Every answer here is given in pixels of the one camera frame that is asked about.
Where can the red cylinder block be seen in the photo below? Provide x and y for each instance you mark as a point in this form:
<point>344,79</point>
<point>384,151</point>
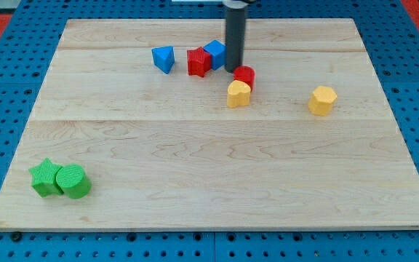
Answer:
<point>245,74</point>

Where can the blue cube block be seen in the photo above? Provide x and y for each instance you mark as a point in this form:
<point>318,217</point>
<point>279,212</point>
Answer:
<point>217,51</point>

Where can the yellow heart block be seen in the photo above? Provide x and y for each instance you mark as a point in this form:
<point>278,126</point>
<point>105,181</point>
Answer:
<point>238,94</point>

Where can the green star block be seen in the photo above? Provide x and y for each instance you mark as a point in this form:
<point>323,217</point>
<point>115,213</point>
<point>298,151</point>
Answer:
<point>44,178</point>

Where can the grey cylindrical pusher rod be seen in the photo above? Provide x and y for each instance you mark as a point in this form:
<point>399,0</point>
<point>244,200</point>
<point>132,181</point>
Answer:
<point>236,15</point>

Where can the green cylinder block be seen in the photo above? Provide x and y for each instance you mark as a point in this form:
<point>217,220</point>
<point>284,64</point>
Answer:
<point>73,181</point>

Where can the red star block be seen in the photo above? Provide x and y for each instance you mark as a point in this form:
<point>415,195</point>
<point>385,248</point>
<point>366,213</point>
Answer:
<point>198,62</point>

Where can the light wooden board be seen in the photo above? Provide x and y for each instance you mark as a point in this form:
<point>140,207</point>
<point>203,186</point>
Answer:
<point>165,153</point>

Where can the yellow hexagon block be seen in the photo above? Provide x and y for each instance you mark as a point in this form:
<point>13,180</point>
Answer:
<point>322,100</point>

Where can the blue triangle block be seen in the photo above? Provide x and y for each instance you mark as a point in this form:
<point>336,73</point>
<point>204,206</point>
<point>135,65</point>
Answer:
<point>163,58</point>

